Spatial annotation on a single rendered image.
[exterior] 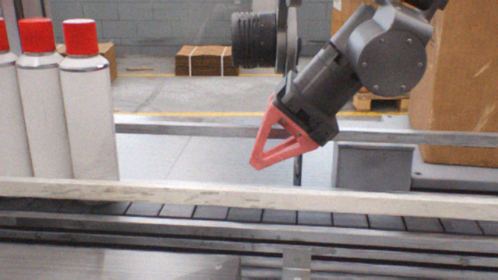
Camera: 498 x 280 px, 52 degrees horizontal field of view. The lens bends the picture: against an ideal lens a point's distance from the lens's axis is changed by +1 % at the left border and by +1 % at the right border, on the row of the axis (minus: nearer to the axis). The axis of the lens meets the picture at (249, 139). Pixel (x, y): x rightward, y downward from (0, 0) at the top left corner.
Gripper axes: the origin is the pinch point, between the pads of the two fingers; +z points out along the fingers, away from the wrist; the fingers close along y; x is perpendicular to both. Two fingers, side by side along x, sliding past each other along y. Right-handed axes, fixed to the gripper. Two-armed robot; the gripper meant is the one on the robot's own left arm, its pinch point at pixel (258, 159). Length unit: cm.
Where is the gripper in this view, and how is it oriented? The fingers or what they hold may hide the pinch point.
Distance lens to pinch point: 56.2
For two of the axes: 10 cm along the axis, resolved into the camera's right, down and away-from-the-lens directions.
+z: -6.3, 7.1, 3.1
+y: -0.9, 3.3, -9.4
